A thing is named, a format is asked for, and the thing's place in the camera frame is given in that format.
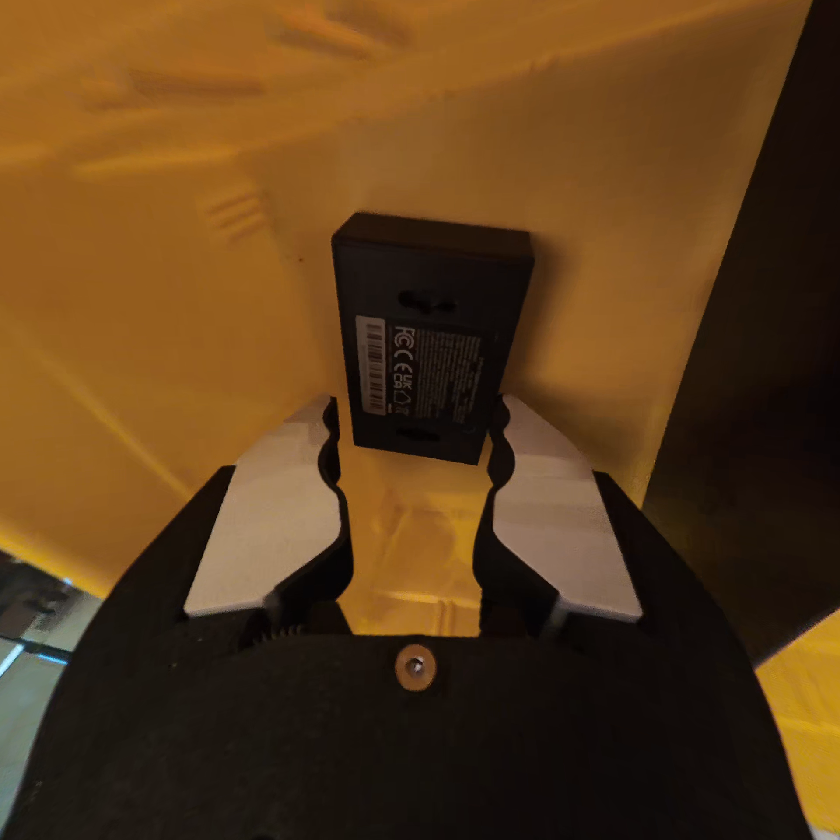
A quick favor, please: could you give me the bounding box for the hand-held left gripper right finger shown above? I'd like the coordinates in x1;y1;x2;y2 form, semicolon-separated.
472;392;644;636

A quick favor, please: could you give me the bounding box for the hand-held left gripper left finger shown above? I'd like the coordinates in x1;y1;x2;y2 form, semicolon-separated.
182;394;357;636

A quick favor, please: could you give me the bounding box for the black ethernet switch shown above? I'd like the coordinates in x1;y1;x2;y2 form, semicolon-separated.
331;210;536;467

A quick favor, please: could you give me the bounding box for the yellow plastic bin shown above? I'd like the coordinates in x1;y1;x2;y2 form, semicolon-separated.
0;0;840;840

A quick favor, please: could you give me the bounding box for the black bin divider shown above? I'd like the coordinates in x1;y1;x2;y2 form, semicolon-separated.
640;0;840;665

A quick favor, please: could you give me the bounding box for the green tinted window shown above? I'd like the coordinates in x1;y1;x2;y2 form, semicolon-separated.
0;550;105;759

